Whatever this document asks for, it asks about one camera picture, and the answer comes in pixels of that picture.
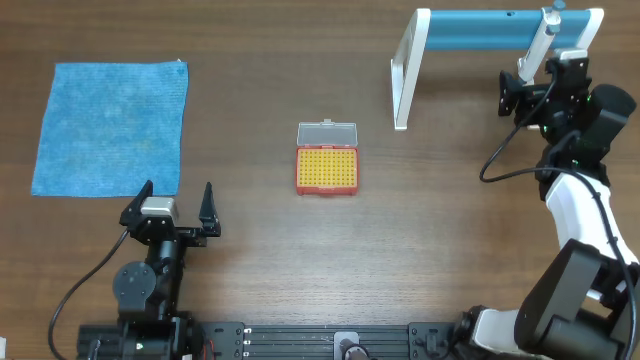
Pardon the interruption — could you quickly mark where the white pipette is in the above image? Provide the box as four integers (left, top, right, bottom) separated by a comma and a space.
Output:
517, 0, 567, 84

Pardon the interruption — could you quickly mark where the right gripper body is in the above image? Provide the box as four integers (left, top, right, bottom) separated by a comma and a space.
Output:
522, 57, 592, 114

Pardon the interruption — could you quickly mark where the black cable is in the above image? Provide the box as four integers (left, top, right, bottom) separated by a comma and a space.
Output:
47, 228, 131, 360
478, 69, 637, 301

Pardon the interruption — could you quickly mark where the mounting rail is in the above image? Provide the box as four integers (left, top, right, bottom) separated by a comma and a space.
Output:
77, 321, 472, 360

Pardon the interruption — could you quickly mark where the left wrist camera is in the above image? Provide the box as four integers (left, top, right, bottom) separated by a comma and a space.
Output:
139, 196, 180, 227

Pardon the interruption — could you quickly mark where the white and blue stand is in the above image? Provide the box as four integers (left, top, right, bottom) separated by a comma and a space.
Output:
390, 7, 605, 132

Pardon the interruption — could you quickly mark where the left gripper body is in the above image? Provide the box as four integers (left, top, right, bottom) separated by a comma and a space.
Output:
126, 218, 222, 247

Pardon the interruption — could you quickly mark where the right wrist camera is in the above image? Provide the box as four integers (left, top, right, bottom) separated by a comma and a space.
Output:
553, 47, 590, 62

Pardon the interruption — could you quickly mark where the red and yellow tip box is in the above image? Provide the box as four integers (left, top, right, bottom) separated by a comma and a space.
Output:
295, 118, 360, 197

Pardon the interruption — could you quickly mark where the blue cloth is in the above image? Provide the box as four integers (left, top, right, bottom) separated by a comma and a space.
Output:
30, 60, 190, 198

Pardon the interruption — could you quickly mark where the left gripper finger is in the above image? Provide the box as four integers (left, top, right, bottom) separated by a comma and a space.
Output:
119, 179, 155, 227
198, 181, 222, 237

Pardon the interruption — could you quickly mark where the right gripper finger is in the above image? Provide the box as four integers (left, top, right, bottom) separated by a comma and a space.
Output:
497, 70, 525, 118

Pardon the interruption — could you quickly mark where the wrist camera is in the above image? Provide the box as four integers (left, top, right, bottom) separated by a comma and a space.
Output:
553, 47, 590, 62
139, 196, 180, 227

